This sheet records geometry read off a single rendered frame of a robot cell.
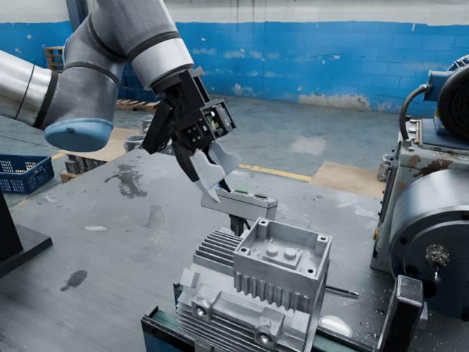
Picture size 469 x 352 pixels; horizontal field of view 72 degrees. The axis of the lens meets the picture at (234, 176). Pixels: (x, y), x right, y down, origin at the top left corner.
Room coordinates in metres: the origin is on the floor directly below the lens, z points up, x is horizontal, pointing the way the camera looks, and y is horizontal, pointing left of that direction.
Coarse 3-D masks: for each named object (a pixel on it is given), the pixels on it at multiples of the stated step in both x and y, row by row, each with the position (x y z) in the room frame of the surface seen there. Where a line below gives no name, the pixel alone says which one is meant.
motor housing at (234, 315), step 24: (216, 240) 0.43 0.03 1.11; (240, 240) 0.43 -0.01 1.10; (192, 264) 0.40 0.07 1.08; (216, 264) 0.38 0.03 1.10; (192, 288) 0.37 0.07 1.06; (216, 312) 0.33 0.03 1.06; (240, 312) 0.32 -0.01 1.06; (288, 312) 0.31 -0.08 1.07; (192, 336) 0.34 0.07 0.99; (216, 336) 0.32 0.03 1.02; (240, 336) 0.31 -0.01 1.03; (288, 336) 0.29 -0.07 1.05; (312, 336) 0.37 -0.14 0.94
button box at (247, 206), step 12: (228, 192) 0.65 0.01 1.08; (204, 204) 0.66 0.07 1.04; (216, 204) 0.64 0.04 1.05; (228, 204) 0.63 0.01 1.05; (240, 204) 0.62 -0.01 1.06; (252, 204) 0.61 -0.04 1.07; (264, 204) 0.60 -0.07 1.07; (276, 204) 0.64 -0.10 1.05; (240, 216) 0.61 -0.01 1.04; (252, 216) 0.60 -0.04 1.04; (264, 216) 0.59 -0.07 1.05
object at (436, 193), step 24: (408, 192) 0.60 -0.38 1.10; (432, 192) 0.54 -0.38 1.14; (456, 192) 0.50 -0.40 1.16; (408, 216) 0.51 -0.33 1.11; (432, 216) 0.47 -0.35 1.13; (456, 216) 0.45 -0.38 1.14; (408, 240) 0.48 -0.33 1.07; (432, 240) 0.46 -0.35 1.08; (456, 240) 0.45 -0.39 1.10; (408, 264) 0.47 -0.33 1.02; (432, 264) 0.43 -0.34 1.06; (456, 264) 0.44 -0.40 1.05; (432, 288) 0.45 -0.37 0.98; (456, 288) 0.43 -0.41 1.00; (456, 312) 0.43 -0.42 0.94
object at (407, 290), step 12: (396, 288) 0.19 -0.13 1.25; (408, 288) 0.19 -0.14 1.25; (420, 288) 0.19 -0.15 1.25; (396, 300) 0.18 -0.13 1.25; (408, 300) 0.18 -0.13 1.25; (420, 300) 0.18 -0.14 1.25; (396, 312) 0.18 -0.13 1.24; (408, 312) 0.17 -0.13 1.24; (420, 312) 0.17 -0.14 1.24; (384, 324) 0.19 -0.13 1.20; (396, 324) 0.18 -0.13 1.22; (408, 324) 0.17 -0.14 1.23; (420, 324) 0.17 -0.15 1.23; (384, 336) 0.18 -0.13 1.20; (396, 336) 0.17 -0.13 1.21; (408, 336) 0.17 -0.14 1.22; (384, 348) 0.18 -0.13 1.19; (396, 348) 0.17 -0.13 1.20; (408, 348) 0.17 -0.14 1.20
